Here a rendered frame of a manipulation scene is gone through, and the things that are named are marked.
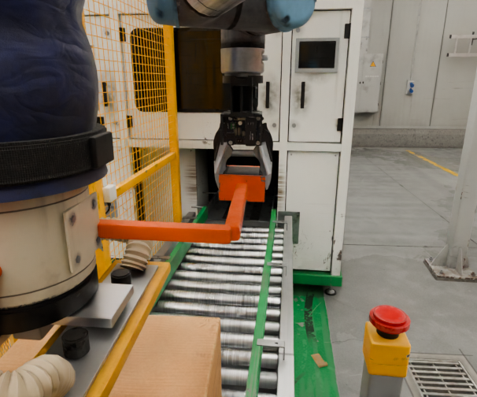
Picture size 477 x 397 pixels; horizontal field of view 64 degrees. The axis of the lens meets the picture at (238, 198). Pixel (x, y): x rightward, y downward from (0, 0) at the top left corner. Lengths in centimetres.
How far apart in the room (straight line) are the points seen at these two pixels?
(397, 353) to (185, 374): 38
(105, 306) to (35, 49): 30
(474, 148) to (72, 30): 294
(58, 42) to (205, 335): 60
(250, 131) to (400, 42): 875
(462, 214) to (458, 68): 675
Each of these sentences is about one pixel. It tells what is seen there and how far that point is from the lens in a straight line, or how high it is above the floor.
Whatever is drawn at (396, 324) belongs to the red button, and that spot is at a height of 104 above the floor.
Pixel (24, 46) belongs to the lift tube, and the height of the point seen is 147.
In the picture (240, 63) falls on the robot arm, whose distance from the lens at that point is 66.
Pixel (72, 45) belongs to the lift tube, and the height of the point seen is 148.
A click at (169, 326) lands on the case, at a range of 86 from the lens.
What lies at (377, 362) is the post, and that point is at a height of 96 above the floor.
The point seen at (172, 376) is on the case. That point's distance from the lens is 74.
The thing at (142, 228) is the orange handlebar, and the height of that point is 126.
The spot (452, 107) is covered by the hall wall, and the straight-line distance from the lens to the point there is 980.
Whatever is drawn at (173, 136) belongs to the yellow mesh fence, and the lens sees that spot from 246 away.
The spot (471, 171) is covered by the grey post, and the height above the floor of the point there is 82.
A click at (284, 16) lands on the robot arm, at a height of 152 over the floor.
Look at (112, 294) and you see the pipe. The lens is 54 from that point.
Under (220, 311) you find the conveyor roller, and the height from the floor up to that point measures 54.
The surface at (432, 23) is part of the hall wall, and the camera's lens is 959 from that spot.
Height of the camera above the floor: 144
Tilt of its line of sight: 17 degrees down
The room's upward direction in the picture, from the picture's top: straight up
